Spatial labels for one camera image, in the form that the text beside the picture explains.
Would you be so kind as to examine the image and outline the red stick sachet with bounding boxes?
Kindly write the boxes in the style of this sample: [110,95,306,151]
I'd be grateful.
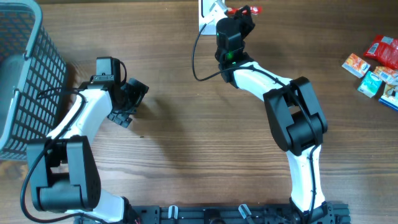
[226,5,264,16]

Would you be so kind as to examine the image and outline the orange small box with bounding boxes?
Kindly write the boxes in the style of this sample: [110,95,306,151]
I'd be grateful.
[373,66,397,85]
[342,54,371,78]

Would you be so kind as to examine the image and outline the teal small box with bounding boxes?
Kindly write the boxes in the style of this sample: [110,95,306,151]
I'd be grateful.
[358,71,383,98]

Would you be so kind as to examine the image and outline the red candy bag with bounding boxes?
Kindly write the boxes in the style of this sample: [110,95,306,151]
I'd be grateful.
[363,35,397,70]

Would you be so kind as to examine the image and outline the white cream snack bag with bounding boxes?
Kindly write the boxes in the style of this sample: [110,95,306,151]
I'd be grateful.
[378,83,398,111]

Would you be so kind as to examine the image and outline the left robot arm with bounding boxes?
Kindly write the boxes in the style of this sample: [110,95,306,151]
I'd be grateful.
[20,57,149,223]

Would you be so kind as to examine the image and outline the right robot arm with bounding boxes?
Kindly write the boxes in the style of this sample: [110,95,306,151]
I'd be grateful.
[212,6,328,223]

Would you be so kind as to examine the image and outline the white barcode scanner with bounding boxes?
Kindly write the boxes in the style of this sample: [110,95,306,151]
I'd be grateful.
[198,18,217,35]

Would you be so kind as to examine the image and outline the grey plastic mesh basket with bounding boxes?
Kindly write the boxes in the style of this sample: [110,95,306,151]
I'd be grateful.
[1,0,68,161]

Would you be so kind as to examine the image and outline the black left camera cable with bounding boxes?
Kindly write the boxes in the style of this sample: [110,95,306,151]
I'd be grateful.
[19,60,130,224]

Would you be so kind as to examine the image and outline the black camera cable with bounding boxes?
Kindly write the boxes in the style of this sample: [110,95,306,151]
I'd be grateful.
[19,60,130,224]
[191,22,323,222]

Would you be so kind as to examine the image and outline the black right camera cable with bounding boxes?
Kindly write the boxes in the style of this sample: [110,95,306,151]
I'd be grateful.
[191,22,323,222]

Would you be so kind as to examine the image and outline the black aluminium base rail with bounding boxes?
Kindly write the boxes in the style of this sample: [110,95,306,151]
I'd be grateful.
[134,202,351,224]

